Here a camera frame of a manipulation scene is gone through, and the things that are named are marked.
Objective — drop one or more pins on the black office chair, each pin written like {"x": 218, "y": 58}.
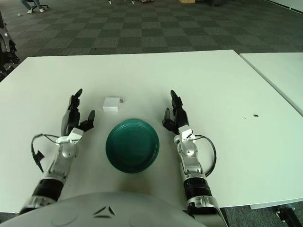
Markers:
{"x": 45, "y": 6}

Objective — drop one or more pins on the brown cardboard box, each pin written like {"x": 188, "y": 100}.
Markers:
{"x": 188, "y": 1}

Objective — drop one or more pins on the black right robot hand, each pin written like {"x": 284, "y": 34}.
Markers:
{"x": 180, "y": 116}

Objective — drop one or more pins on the silver black standby robot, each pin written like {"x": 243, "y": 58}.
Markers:
{"x": 3, "y": 42}

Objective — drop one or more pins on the silver robot torso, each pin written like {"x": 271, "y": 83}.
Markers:
{"x": 94, "y": 212}

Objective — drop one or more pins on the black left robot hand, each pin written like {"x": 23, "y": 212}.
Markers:
{"x": 71, "y": 118}

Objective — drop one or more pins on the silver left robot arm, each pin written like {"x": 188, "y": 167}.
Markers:
{"x": 64, "y": 153}

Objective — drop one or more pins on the white charger with prongs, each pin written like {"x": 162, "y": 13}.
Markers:
{"x": 110, "y": 104}

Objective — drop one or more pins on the green round plate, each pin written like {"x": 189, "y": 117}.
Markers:
{"x": 132, "y": 146}

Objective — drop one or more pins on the black table foot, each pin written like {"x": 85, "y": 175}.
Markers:
{"x": 287, "y": 216}

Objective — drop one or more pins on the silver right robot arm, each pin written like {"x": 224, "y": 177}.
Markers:
{"x": 189, "y": 151}

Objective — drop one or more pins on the seated person legs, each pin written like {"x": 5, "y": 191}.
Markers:
{"x": 24, "y": 3}

